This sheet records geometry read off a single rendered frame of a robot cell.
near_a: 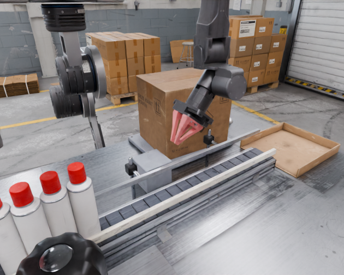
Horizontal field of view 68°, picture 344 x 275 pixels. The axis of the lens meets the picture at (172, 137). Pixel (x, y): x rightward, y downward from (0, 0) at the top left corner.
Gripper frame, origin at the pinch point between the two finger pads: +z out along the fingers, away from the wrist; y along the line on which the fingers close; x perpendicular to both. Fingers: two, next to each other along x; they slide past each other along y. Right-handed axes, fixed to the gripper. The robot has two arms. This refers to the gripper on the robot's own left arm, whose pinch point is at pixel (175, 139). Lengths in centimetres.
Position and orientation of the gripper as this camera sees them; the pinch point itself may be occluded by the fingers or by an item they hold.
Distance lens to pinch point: 64.8
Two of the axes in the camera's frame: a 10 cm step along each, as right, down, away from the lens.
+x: 6.4, 3.6, 6.8
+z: -5.1, 8.6, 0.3
